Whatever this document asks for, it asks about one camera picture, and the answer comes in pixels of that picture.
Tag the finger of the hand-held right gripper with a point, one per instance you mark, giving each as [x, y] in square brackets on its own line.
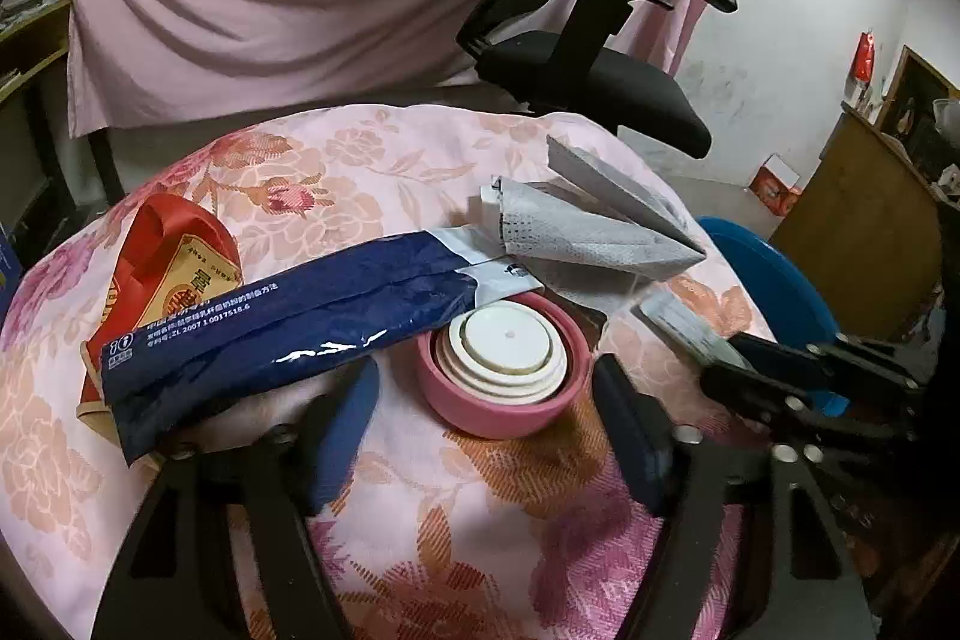
[765, 347]
[742, 389]

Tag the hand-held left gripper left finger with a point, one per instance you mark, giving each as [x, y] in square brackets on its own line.
[345, 437]

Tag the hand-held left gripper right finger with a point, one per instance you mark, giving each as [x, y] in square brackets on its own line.
[630, 430]

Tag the blue plastic stool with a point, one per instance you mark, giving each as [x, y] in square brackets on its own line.
[772, 280]

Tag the pink round lid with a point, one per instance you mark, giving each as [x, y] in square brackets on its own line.
[480, 411]

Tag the dark blue foil packet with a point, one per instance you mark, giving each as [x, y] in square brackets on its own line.
[300, 317]

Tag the wooden cabinet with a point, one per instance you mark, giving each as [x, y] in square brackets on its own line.
[847, 220]

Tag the red box on floor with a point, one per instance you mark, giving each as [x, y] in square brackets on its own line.
[776, 190]

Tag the grey dotted wipe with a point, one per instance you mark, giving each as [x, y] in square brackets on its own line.
[585, 242]

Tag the grey folded paper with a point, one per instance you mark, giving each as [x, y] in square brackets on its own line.
[592, 175]

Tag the red box with yellow label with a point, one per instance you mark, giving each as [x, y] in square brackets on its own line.
[150, 250]

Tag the floral blanket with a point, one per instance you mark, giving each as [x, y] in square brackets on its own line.
[420, 175]

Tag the red hanging packet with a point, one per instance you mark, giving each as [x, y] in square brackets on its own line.
[865, 59]

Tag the black office chair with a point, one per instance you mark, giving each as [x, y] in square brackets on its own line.
[600, 78]

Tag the blue cardboard box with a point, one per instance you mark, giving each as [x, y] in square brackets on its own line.
[9, 265]

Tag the wooden shelf desk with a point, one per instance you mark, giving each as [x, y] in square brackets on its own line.
[37, 40]

